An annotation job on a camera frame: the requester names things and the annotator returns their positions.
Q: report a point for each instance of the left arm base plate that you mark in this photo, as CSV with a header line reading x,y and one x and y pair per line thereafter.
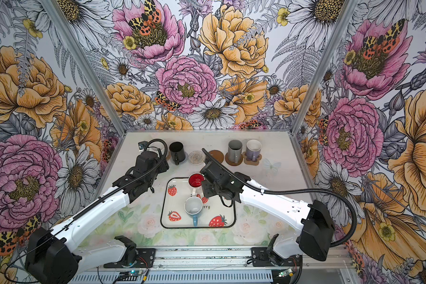
x,y
139,258

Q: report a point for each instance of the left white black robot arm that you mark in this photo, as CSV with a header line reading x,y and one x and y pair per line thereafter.
x,y
53,256

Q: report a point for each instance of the paw shaped wooden coaster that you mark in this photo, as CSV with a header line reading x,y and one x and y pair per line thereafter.
x,y
248,161

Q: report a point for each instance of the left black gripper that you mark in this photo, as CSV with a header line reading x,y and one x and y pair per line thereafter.
x,y
163,164

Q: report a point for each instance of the strawberry print serving tray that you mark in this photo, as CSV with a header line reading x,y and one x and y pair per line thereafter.
x,y
215,213

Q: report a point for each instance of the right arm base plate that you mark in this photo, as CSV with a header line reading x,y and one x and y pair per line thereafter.
x,y
262,257

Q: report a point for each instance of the black mug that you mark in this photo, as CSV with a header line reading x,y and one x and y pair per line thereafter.
x,y
177,152

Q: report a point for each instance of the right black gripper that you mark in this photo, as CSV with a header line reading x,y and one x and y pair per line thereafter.
x,y
205,185

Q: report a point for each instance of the red inside white mug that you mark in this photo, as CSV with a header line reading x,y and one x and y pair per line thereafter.
x,y
195,182

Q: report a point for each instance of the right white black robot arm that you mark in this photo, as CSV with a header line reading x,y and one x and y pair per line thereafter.
x,y
312,224

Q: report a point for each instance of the blue handled white mug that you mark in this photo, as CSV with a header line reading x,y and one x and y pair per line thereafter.
x,y
193,207

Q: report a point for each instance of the scratched dark wooden round coaster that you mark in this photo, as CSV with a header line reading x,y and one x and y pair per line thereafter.
x,y
217,155

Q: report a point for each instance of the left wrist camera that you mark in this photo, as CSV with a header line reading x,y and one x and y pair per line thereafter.
x,y
142,145

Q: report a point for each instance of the multicolour woven round coaster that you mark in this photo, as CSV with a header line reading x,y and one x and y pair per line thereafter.
x,y
196,158

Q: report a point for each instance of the grey mug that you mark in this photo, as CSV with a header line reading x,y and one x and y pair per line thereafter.
x,y
234,151

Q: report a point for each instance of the grey woven round coaster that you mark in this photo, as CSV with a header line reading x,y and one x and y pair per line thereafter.
x,y
186,158

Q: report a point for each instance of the lavender mug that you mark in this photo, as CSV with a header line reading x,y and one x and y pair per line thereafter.
x,y
253,148

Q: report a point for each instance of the aluminium front rail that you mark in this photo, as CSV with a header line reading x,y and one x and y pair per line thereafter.
x,y
191,258

